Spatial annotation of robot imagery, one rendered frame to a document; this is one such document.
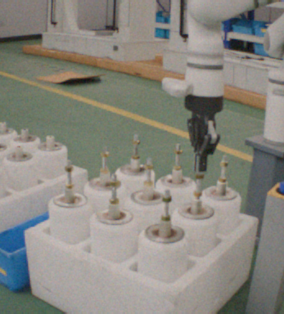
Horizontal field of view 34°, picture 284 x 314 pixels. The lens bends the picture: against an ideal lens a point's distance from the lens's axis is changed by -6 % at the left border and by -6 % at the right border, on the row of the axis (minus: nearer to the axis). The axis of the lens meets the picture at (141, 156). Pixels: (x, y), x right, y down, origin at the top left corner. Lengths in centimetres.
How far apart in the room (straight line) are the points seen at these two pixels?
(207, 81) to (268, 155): 49
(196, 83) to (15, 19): 684
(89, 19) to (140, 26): 400
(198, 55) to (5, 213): 63
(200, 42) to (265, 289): 54
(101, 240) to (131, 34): 348
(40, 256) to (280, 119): 71
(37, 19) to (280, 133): 674
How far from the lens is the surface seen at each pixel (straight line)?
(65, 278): 103
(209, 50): 87
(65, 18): 548
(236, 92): 325
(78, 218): 100
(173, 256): 88
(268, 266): 102
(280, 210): 96
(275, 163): 131
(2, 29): 757
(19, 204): 124
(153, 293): 88
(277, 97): 130
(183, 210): 99
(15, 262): 112
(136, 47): 436
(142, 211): 101
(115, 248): 95
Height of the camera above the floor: 68
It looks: 19 degrees down
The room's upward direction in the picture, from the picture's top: 2 degrees clockwise
